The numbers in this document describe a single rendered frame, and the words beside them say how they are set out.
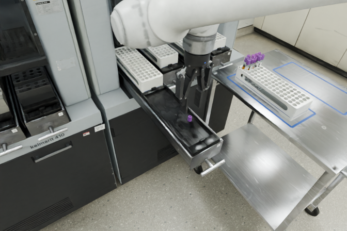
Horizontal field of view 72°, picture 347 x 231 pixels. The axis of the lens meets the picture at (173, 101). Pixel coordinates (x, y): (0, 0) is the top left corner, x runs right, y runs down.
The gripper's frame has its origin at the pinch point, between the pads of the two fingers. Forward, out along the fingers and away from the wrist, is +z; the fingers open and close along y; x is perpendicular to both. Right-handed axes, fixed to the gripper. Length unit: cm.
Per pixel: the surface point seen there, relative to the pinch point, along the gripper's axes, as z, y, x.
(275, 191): 61, -41, 27
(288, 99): 1.1, -31.6, 16.4
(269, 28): 74, -226, -122
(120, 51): 3.6, 4.6, -47.9
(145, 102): 8.9, 9.0, -16.2
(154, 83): 5.5, 2.1, -21.1
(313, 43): 69, -226, -64
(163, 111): 9.1, 5.6, -8.9
